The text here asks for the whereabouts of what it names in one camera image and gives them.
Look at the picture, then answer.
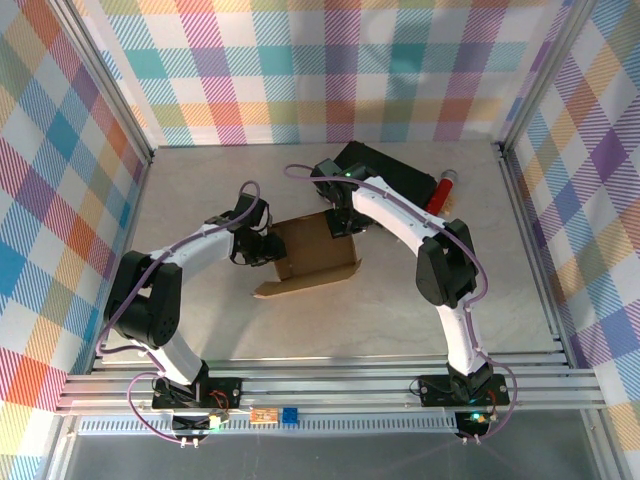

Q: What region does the small black electronics box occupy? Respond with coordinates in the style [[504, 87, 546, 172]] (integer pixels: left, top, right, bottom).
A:
[[455, 409, 494, 446], [172, 410, 224, 449]]

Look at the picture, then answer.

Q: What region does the white slotted cable duct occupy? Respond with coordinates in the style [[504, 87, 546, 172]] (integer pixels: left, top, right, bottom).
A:
[[77, 417, 464, 437]]

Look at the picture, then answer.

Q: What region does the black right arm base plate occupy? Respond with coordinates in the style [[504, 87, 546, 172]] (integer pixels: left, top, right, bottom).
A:
[[418, 373, 511, 407]]

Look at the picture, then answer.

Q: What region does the aluminium front rail beam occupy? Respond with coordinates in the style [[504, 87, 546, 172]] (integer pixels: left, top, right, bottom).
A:
[[57, 352, 609, 416]]

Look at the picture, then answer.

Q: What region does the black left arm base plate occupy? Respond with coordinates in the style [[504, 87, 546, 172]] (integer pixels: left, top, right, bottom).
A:
[[151, 377, 244, 409]]

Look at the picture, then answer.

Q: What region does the red cylinder with silver cap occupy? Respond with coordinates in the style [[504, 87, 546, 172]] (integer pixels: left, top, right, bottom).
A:
[[424, 169, 459, 216]]

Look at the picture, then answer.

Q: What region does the aluminium frame post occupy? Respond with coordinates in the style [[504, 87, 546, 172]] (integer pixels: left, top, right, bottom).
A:
[[497, 0, 599, 156], [49, 0, 156, 164]]

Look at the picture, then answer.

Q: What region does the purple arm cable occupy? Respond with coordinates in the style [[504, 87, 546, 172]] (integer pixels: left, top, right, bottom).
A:
[[94, 180, 264, 444], [283, 164, 519, 444]]

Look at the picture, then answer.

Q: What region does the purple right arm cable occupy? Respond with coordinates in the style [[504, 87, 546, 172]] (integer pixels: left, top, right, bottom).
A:
[[283, 164, 519, 444]]

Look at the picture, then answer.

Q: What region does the black flat tray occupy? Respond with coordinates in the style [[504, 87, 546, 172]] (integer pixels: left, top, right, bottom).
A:
[[332, 140, 435, 211]]

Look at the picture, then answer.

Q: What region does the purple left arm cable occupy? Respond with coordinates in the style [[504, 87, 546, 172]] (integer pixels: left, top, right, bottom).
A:
[[94, 180, 264, 444]]

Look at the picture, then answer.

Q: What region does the brown cardboard box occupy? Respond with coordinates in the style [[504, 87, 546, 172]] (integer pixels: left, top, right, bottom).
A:
[[252, 209, 364, 300]]

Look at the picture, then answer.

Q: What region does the aluminium side rail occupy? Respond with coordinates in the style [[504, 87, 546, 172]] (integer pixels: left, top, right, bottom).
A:
[[497, 142, 574, 369]]

